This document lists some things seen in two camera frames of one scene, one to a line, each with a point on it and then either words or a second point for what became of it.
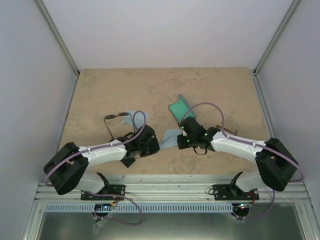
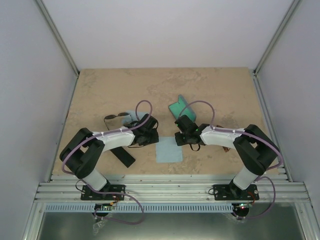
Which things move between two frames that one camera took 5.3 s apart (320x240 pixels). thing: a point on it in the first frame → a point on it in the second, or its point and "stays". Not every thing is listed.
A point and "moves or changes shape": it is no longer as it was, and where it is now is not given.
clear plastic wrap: (96, 226) stays
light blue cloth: (170, 138) moves or changes shape
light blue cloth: (139, 119) stays
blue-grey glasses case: (181, 110) stays
